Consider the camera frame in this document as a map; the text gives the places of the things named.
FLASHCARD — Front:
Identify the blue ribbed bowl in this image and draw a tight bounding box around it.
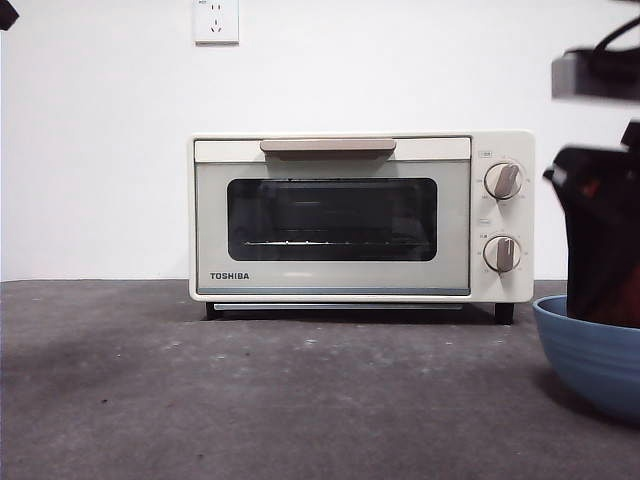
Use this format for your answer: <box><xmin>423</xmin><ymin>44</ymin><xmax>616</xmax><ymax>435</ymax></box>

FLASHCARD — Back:
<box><xmin>531</xmin><ymin>293</ymin><xmax>640</xmax><ymax>426</ymax></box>

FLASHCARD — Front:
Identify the oven door with brown handle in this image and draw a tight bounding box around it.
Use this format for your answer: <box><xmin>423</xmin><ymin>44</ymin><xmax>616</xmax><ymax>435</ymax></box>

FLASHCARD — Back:
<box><xmin>193</xmin><ymin>137</ymin><xmax>472</xmax><ymax>297</ymax></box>

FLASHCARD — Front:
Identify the small cream oven knob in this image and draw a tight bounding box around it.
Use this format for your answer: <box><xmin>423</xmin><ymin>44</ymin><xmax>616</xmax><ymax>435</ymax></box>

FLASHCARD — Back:
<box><xmin>482</xmin><ymin>233</ymin><xmax>523</xmax><ymax>275</ymax></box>

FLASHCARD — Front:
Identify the large cream oven knob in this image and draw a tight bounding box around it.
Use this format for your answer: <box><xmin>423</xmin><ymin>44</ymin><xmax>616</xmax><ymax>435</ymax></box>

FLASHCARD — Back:
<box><xmin>483</xmin><ymin>160</ymin><xmax>525</xmax><ymax>202</ymax></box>

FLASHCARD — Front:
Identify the cream toaster oven housing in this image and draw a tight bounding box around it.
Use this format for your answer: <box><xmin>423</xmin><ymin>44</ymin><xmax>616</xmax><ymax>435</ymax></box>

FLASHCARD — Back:
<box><xmin>188</xmin><ymin>130</ymin><xmax>536</xmax><ymax>304</ymax></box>

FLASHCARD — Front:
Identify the metal crumb tray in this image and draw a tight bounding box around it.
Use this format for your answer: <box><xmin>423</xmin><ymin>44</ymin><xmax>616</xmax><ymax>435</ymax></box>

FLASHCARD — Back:
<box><xmin>213</xmin><ymin>301</ymin><xmax>464</xmax><ymax>313</ymax></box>

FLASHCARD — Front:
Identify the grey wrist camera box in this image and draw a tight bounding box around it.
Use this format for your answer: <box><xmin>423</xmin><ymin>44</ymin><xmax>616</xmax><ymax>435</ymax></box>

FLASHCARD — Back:
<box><xmin>551</xmin><ymin>47</ymin><xmax>640</xmax><ymax>101</ymax></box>

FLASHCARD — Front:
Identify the white wall socket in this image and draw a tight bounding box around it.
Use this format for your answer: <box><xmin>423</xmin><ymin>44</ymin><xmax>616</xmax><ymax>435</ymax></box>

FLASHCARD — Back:
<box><xmin>192</xmin><ymin>0</ymin><xmax>240</xmax><ymax>47</ymax></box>

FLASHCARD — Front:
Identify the wire oven rack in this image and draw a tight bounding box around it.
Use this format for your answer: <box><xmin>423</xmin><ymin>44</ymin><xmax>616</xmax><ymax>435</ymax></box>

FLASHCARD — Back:
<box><xmin>243</xmin><ymin>238</ymin><xmax>426</xmax><ymax>249</ymax></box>

